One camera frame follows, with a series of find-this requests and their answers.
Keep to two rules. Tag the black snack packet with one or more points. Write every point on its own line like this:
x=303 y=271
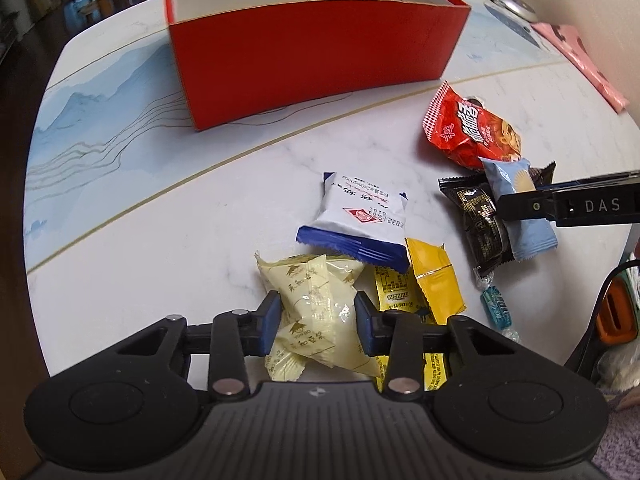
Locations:
x=480 y=232

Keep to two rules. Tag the printed yellow snack packet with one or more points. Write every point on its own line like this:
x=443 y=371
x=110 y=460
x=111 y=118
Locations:
x=395 y=294

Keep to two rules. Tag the red cardboard box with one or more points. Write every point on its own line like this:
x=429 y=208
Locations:
x=310 y=55

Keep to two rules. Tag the white and blue snack packet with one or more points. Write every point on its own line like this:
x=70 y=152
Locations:
x=362 y=215

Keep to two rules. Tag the pink patterned sheet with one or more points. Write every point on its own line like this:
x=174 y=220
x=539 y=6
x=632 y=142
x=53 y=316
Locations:
x=585 y=60

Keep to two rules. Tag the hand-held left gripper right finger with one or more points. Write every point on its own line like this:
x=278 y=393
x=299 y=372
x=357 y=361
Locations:
x=362 y=329

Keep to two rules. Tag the orange and black device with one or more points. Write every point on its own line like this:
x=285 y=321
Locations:
x=620 y=312

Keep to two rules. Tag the light blue snack packet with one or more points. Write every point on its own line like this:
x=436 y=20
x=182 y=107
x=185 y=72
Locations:
x=530 y=240

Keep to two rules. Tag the red snack bag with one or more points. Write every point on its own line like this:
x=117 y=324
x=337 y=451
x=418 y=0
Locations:
x=465 y=130

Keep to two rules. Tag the plain orange-yellow snack packet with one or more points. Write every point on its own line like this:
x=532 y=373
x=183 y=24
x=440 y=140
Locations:
x=436 y=285

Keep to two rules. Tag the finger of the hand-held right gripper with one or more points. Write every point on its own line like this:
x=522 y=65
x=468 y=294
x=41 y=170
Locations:
x=525 y=205

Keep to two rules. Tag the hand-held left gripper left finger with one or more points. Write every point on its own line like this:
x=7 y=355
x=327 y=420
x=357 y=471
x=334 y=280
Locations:
x=267 y=326

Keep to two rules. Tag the small teal candy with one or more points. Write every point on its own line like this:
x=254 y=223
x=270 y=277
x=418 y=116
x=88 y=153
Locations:
x=497 y=310

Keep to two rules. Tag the pale yellow snack packet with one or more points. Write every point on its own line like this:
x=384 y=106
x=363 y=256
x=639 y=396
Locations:
x=317 y=310
x=295 y=275

